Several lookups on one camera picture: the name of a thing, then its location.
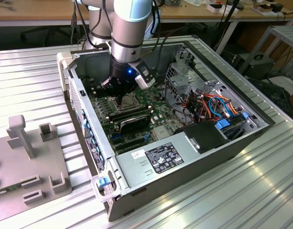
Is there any black flat panel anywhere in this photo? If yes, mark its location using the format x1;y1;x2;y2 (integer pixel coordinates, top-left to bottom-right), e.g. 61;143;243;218
248;78;293;118

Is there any pale case handle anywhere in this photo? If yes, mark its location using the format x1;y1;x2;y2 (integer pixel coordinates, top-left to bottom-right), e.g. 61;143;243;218
56;52;77;93
90;170;122;203

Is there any grey parts rack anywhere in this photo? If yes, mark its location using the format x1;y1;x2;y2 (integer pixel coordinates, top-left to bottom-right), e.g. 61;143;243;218
0;114;73;217

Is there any green RAM stick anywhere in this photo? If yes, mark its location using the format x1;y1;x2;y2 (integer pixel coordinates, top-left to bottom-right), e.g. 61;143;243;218
0;182;27;198

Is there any black plastic shroud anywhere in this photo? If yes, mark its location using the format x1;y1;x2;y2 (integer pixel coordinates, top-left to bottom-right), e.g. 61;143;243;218
174;120;230;155

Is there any black equipment box with handle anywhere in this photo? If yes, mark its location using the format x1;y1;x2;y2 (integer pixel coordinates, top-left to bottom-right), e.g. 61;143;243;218
232;52;275;81

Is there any green motherboard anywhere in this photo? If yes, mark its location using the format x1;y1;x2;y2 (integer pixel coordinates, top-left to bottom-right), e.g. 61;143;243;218
85;78;183;156

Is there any silver chipset heatsink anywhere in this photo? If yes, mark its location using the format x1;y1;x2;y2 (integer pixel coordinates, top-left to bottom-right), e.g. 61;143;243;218
153;125;172;141

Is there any black wire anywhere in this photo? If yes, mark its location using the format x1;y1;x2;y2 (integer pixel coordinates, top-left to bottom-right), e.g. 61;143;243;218
163;80;185;110

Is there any black expansion slot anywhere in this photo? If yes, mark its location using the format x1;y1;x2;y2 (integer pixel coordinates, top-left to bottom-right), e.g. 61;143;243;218
112;136;147;146

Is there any black graphics card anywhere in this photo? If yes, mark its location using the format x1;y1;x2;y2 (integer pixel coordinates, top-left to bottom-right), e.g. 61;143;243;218
118;114;152;135

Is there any metal socket cover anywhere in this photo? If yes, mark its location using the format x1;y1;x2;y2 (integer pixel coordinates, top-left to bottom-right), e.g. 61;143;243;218
110;92;141;115

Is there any white box with red mark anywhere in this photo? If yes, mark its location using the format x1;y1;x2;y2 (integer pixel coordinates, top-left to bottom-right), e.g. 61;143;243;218
207;3;239;14

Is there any orange red wire bundle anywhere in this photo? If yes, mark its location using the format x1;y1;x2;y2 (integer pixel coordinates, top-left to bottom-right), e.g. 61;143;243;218
181;93;210;120

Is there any blue disk carrier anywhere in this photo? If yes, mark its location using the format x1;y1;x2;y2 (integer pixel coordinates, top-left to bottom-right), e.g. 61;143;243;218
214;118;248;142

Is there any silver power supply unit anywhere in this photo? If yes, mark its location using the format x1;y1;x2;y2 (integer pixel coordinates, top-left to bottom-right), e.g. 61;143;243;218
114;132;202;190

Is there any brown cardboard box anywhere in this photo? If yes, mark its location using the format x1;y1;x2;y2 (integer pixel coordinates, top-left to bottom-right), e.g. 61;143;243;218
252;4;273;15

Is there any black tripod pole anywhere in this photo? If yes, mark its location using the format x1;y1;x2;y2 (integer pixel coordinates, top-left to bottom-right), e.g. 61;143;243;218
212;0;241;50

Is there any blue expansion slot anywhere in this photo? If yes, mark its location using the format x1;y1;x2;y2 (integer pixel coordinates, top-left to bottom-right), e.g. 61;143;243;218
110;133;151;141

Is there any open grey PC case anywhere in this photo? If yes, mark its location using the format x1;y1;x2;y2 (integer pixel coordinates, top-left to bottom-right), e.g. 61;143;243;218
56;42;277;222

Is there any black office chair base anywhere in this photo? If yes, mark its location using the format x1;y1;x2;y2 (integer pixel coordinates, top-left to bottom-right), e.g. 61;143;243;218
19;25;77;47

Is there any silver drive cage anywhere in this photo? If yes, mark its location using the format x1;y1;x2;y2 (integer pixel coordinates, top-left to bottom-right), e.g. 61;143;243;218
163;61;207;113

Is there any blue case latch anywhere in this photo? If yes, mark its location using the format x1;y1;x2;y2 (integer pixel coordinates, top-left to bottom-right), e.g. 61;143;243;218
95;177;109;189

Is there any blue data wire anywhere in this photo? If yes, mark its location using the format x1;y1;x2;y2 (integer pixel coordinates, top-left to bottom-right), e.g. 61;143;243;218
208;96;223;119
219;96;231;117

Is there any aluminium frame shelf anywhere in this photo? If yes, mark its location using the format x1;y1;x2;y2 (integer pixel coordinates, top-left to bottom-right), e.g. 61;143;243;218
239;25;293;75

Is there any wooden desk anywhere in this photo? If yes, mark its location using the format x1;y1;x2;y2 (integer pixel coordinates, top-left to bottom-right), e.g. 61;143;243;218
0;0;293;57

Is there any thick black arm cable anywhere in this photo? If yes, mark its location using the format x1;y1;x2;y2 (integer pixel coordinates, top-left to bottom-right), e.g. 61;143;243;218
141;25;187;58

